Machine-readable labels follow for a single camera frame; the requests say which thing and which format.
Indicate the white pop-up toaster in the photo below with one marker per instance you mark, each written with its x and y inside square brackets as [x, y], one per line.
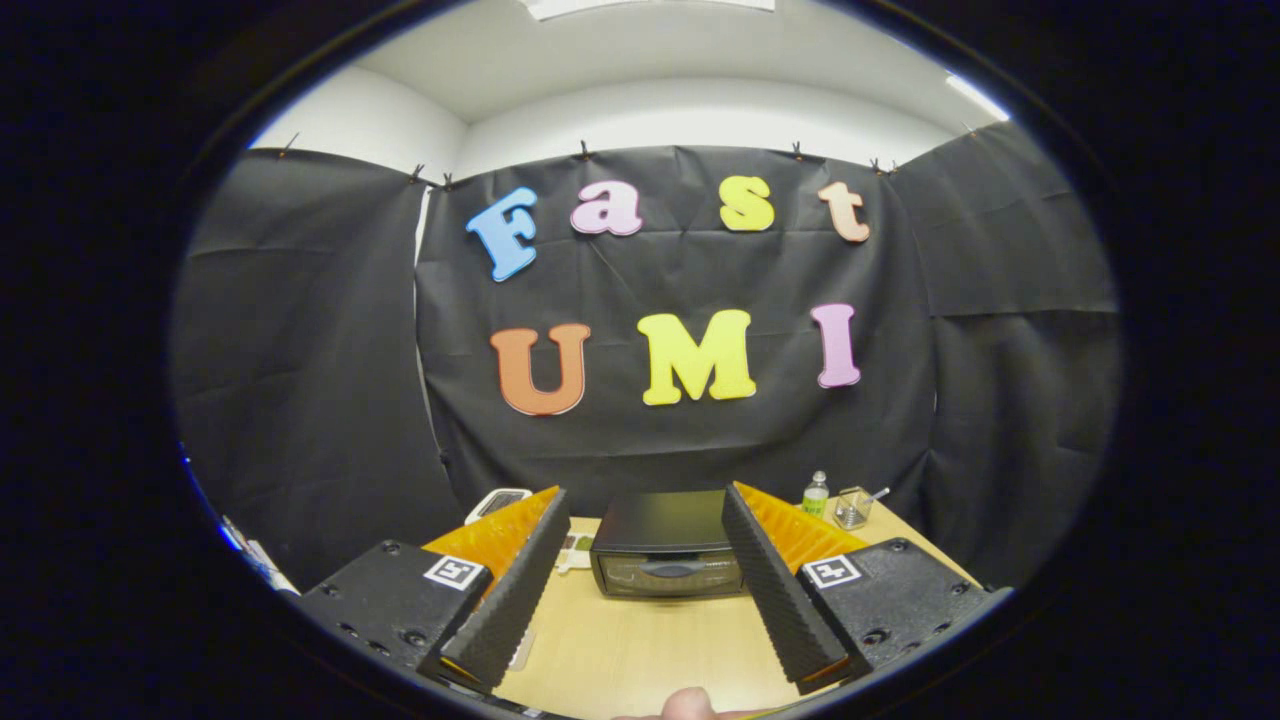
[495, 503]

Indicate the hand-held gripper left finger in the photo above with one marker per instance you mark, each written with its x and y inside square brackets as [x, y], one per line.
[515, 600]

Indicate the black toaster oven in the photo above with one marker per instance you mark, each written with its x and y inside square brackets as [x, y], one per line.
[660, 520]

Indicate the narrow ceiling light panel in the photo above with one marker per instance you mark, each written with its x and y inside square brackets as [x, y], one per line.
[975, 97]

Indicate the white oblong dish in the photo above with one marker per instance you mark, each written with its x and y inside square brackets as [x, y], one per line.
[520, 650]

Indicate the small tray of snacks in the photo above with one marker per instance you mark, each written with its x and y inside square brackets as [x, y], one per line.
[577, 548]

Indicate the large ceiling light panel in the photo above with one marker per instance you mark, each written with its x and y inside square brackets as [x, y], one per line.
[650, 6]

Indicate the clear glass cup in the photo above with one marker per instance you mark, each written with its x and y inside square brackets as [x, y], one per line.
[852, 510]

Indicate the clear bottle with green label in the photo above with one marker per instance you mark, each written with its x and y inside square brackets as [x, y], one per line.
[816, 497]

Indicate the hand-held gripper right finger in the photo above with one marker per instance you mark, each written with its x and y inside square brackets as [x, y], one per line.
[785, 600]

